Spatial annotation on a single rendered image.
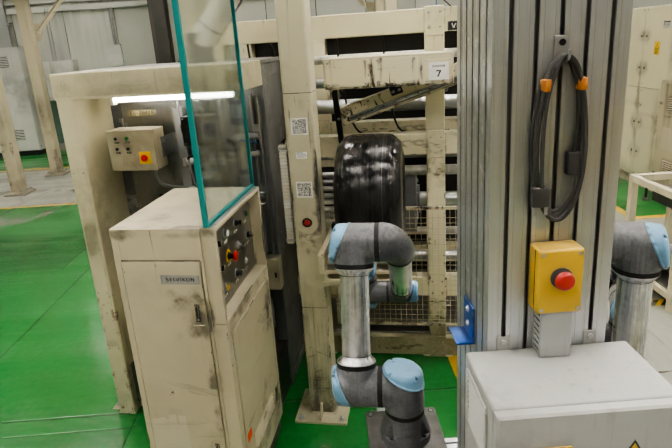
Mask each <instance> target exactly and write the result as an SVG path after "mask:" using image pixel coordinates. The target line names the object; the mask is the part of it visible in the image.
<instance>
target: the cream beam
mask: <svg viewBox="0 0 672 448"><path fill-rule="evenodd" d="M445 61H449V79H443V80H429V62H445ZM323 71H324V86H325V90H339V89H359V88H372V87H373V88H378V87H398V86H418V85H438V84H453V83H454V52H453V51H451V50H441V51H425V52H408V53H392V54H375V55H359V56H342V57H330V58H326V59H323Z"/></svg>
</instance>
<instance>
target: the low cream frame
mask: <svg viewBox="0 0 672 448"><path fill-rule="evenodd" d="M666 179H670V180H669V185H664V186H663V185H661V184H658V183H656V182H654V181H652V180H666ZM639 185H641V186H643V187H645V188H648V189H650V190H652V191H653V193H652V200H654V201H656V202H658V203H660V204H662V205H665V206H667V207H666V215H665V224H664V227H665V228H666V231H667V234H668V241H669V250H670V266H669V268H668V269H663V268H662V270H661V276H660V277H658V278H657V279H655V280H653V290H655V291H656V292H657V293H659V294H660V295H661V296H663V297H664V298H666V305H665V310H666V311H667V312H669V313H672V171H671V172H657V173H643V174H630V175H629V186H628V196H627V207H626V218H625V221H635V217H636V207H637V196H638V186H639Z"/></svg>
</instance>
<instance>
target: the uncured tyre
mask: <svg viewBox="0 0 672 448"><path fill-rule="evenodd" d="M333 201H334V215H335V224H340V223H348V222H350V223H379V222H385V223H390V224H393V225H395V226H397V227H399V228H400V229H402V230H403V231H404V232H405V231H406V187H405V161H404V151H403V147H402V142H401V140H399V139H398V138H397V137H396V136H395V135H394V134H390V133H371V134H352V135H349V136H346V137H345V138H344V139H343V140H342V141H341V142H340V143H339V145H338V147H337V150H336V156H335V164H334V179H333Z"/></svg>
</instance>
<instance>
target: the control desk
mask: <svg viewBox="0 0 672 448"><path fill-rule="evenodd" d="M109 234H110V239H111V245H112V250H113V255H114V260H115V265H116V271H117V276H118V281H119V286H120V291H121V297H122V302H123V307H124V312H125V317H126V323H127V328H128V333H129V338H130V343H131V349H132V354H133V359H134V364H135V369H136V375H137V380H138V385H139V390H140V395H141V401H142V406H143V411H144V416H145V421H146V427H147V432H148V437H149V442H150V447H151V448H274V447H275V444H276V442H277V439H278V436H279V433H280V430H281V421H280V419H281V416H282V414H283V410H282V400H281V391H280V382H279V372H278V363H277V354H276V344H275V335H274V326H273V317H272V307H271V298H270V289H269V279H268V270H267V264H266V263H267V259H266V249H265V240H264V231H263V221H262V212H261V203H260V193H259V187H258V186H253V187H252V188H251V189H250V190H249V191H248V192H247V193H246V194H245V195H243V196H242V197H241V198H240V199H239V200H238V201H237V202H236V203H235V204H234V205H232V206H231V207H230V208H229V209H228V210H227V211H226V212H225V213H224V214H223V215H222V216H220V217H219V218H218V219H217V220H216V221H215V222H214V223H213V224H212V225H211V226H209V227H208V228H203V224H202V217H201V210H200V203H199V196H198V188H174V189H172V190H171V191H169V192H168V193H166V194H164V195H163V196H161V197H160V198H158V199H157V200H155V201H153V202H152V203H150V204H149V205H147V206H145V207H144V208H142V209H141V210H139V211H137V212H136V213H134V214H133V215H131V216H129V217H128V218H126V219H125V220H123V221H121V222H120V223H118V224H117V225H115V226H113V227H112V228H110V229H109ZM251 427H252V434H253V435H252V437H251V440H250V442H248V433H249V431H250V429H251Z"/></svg>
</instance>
